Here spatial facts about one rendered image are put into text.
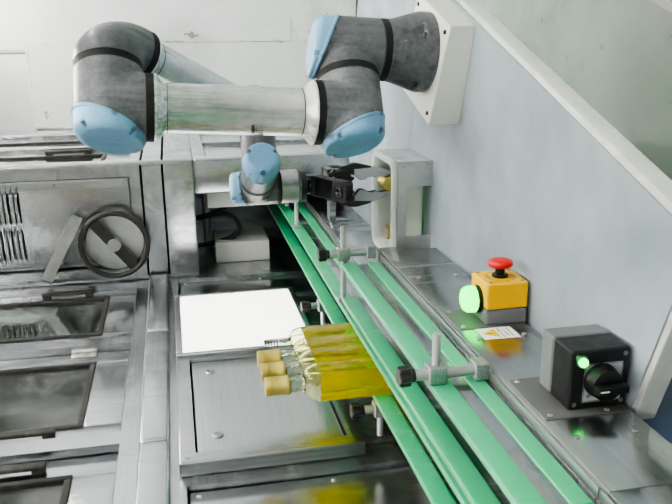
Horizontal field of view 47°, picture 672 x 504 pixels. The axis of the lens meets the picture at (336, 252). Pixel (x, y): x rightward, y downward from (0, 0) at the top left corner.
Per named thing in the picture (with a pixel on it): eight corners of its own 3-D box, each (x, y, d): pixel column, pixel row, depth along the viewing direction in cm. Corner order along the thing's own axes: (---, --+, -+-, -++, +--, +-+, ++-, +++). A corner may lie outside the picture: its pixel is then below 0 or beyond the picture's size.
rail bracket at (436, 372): (482, 370, 111) (393, 379, 109) (485, 323, 109) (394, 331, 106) (493, 382, 107) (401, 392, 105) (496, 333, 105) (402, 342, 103)
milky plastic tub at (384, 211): (405, 239, 188) (371, 241, 186) (407, 147, 181) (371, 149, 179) (428, 259, 171) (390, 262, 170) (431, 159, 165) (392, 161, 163)
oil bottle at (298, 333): (387, 343, 162) (286, 352, 158) (387, 318, 160) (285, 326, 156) (394, 353, 157) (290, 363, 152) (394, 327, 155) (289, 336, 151)
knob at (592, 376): (614, 394, 96) (630, 406, 93) (581, 397, 95) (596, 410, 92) (618, 360, 95) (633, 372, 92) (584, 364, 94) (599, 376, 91)
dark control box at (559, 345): (595, 377, 105) (538, 383, 103) (601, 322, 102) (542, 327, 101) (629, 405, 97) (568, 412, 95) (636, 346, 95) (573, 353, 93)
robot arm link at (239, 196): (233, 198, 164) (230, 212, 172) (284, 195, 166) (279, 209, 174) (229, 164, 166) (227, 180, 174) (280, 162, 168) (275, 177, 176)
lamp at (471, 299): (472, 306, 127) (455, 308, 127) (473, 280, 126) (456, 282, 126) (483, 316, 123) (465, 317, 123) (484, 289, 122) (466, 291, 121)
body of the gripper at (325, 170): (346, 163, 179) (294, 165, 176) (355, 168, 171) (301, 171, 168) (346, 195, 181) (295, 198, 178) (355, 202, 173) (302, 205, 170)
